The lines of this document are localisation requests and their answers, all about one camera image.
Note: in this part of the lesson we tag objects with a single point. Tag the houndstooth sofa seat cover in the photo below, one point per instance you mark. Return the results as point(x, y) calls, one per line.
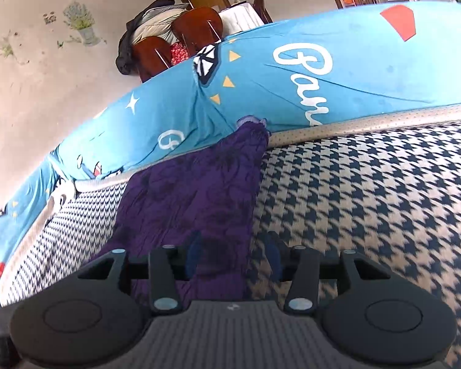
point(368, 200)

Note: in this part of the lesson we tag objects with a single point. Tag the red floral cloth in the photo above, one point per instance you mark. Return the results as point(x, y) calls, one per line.
point(178, 53)

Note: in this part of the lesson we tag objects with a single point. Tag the blue printed sofa backrest cover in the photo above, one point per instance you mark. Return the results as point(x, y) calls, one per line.
point(253, 96)

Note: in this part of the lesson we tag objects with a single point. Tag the light padded coat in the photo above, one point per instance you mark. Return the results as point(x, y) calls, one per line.
point(157, 21)

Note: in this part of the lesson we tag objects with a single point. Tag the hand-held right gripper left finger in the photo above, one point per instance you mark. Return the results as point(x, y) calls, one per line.
point(194, 255)

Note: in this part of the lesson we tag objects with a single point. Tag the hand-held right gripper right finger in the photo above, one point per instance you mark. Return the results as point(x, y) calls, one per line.
point(273, 255)

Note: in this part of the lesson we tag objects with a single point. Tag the lavender pot wall sticker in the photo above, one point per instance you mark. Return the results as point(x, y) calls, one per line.
point(80, 23)

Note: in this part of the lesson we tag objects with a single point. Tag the purple floral garment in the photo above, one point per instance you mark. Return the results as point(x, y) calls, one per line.
point(184, 184)

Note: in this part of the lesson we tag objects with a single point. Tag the brown wooden chair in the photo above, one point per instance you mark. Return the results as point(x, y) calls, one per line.
point(198, 27)
point(150, 57)

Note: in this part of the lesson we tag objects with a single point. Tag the dark wooden chair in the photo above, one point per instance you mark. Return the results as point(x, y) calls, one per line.
point(262, 7)

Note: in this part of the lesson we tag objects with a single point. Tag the white-clothed dining table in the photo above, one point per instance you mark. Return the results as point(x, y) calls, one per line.
point(240, 17)

